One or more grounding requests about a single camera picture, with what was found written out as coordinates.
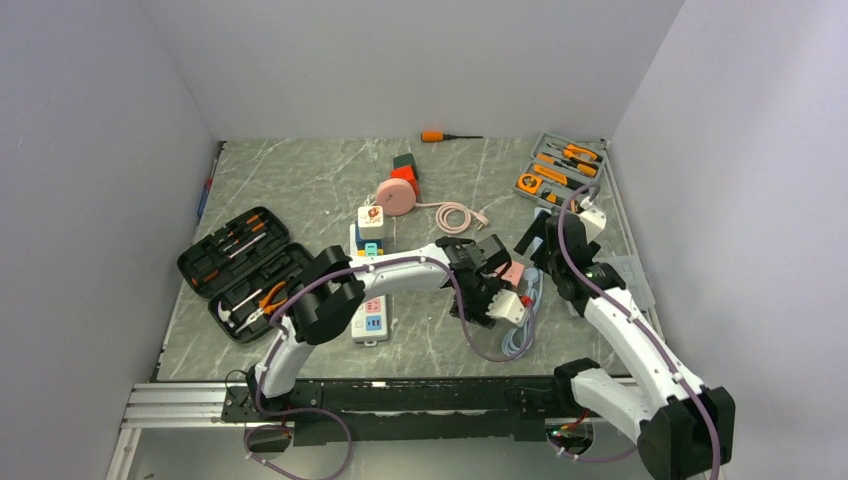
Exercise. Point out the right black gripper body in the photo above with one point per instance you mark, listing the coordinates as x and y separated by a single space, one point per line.
542 255

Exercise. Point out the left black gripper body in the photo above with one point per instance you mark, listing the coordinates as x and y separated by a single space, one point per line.
475 301

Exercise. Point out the pink cube adapter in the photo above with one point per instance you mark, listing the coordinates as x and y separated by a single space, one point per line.
512 272

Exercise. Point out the light blue power strip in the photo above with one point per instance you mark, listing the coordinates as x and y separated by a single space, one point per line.
541 215

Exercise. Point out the clear plastic screw box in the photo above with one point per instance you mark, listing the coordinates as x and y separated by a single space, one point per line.
630 268

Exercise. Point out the grey tool case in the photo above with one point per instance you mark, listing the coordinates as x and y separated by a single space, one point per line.
563 165

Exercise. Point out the red cube adapter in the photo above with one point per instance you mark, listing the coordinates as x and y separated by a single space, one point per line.
409 174

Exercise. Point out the black tool case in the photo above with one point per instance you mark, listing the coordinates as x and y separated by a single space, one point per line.
234 267

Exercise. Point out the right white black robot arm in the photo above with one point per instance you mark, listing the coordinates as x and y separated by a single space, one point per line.
680 427

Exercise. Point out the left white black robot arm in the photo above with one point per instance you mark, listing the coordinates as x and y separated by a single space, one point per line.
322 300

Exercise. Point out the black electrical tape roll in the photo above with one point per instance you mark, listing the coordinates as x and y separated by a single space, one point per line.
574 206

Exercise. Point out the yellow tape measure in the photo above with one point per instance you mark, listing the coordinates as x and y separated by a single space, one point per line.
528 183

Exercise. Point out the dark blue cube adapter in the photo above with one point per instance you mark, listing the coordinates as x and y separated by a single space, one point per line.
368 247

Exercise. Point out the dark green cube adapter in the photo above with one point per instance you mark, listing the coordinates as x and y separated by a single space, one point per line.
404 160

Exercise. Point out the blue red pen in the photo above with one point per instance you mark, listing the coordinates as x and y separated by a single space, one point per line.
205 192

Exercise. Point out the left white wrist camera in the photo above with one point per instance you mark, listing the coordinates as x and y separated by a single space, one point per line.
507 306

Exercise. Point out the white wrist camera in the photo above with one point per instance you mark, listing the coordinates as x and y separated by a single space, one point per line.
507 306
594 221

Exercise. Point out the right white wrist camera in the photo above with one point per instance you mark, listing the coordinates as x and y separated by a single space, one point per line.
594 221

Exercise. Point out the orange handled screwdriver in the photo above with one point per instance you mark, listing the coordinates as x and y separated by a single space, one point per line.
438 137

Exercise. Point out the black aluminium base frame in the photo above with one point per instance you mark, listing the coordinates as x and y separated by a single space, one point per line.
319 412

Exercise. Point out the orange handled pliers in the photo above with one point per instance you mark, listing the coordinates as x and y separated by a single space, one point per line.
267 306

